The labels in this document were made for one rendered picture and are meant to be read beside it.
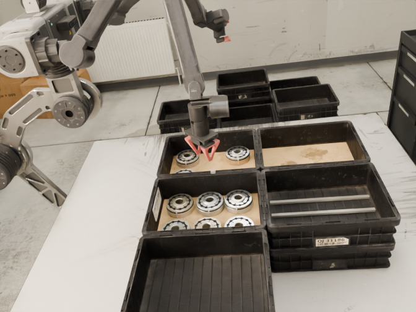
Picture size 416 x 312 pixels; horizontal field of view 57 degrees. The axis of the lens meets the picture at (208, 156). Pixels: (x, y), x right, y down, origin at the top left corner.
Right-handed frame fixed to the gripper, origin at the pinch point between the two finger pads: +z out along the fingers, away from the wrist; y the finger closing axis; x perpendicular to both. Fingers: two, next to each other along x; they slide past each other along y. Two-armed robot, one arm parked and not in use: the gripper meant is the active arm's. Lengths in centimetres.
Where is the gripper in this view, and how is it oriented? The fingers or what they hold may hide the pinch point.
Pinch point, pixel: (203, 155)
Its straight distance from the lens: 129.7
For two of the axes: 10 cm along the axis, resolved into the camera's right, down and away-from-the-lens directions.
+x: -7.5, 4.4, -4.9
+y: -6.5, -3.6, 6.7
